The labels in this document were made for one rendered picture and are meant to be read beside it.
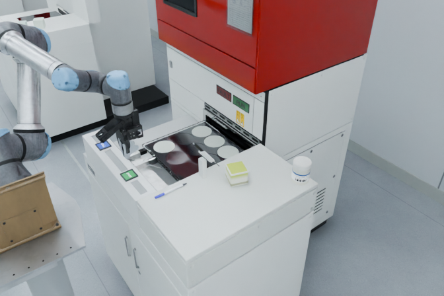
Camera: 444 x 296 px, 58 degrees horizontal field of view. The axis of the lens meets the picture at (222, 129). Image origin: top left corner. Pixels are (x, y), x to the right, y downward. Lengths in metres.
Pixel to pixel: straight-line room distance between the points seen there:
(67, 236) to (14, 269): 0.20
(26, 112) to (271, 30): 1.01
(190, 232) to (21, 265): 0.63
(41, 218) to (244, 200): 0.77
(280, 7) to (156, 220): 0.91
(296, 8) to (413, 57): 1.48
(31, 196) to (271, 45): 1.06
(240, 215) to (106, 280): 1.29
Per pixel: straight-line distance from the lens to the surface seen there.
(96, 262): 2.67
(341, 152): 2.42
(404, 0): 2.96
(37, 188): 1.60
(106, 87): 1.46
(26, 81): 1.75
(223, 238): 1.39
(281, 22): 1.62
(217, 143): 1.92
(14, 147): 1.68
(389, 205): 3.12
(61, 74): 1.39
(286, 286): 1.99
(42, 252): 1.68
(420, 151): 3.19
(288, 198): 1.55
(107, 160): 1.78
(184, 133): 2.00
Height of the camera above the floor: 2.01
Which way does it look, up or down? 33 degrees down
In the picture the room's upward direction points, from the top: straight up
